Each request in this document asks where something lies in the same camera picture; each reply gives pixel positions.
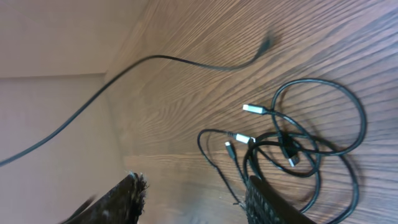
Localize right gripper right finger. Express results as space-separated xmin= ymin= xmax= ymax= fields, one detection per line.
xmin=245 ymin=175 xmax=315 ymax=224

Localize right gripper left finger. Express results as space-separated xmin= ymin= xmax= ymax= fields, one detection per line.
xmin=62 ymin=172 xmax=147 ymax=224

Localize black USB cable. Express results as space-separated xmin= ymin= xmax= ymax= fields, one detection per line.
xmin=0 ymin=32 xmax=274 ymax=167

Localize black cable small plugs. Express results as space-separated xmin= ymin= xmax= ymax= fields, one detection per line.
xmin=224 ymin=133 xmax=322 ymax=205

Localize black cable silver plugs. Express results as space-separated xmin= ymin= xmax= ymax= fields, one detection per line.
xmin=197 ymin=78 xmax=367 ymax=224

